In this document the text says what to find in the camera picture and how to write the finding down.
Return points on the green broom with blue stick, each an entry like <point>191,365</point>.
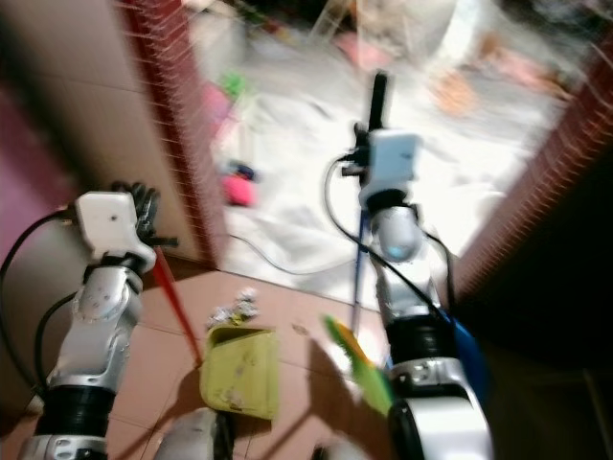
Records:
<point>364,374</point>

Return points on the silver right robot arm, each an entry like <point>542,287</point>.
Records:
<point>426,335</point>

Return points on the grey right robot leg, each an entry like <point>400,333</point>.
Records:
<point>337,450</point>

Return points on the red brick door pillar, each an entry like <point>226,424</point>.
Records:
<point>536,182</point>
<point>172,115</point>

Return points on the crumpled white paper scrap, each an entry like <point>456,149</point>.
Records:
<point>235,309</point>

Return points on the round orange object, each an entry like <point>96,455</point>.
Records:
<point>453,94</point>

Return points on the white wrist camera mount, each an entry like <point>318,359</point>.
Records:
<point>393,163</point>
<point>107,225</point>

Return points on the small green object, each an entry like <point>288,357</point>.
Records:
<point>232,86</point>

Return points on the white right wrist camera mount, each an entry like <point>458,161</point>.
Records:
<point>393,163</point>

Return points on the grey left robot leg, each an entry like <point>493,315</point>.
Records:
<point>187,441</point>

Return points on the grey robot leg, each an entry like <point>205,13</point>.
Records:
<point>337,450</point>
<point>187,441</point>

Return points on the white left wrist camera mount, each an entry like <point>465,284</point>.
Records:
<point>107,225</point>

